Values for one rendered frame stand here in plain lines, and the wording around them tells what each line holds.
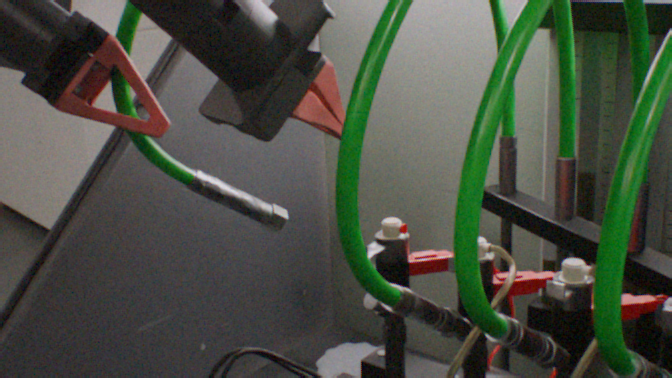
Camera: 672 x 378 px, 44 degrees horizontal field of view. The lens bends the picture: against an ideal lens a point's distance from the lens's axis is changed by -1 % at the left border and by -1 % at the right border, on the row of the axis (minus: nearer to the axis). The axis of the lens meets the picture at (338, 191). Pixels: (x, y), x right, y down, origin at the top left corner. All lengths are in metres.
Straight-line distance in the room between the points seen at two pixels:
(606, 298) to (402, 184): 0.62
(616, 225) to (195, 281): 0.63
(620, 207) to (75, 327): 0.60
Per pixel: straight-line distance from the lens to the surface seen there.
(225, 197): 0.70
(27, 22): 0.65
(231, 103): 0.57
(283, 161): 1.04
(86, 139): 3.49
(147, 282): 0.93
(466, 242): 0.46
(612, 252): 0.44
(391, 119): 1.02
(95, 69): 0.63
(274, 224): 0.72
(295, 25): 0.57
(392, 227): 0.69
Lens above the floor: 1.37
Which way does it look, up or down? 18 degrees down
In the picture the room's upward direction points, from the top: 3 degrees counter-clockwise
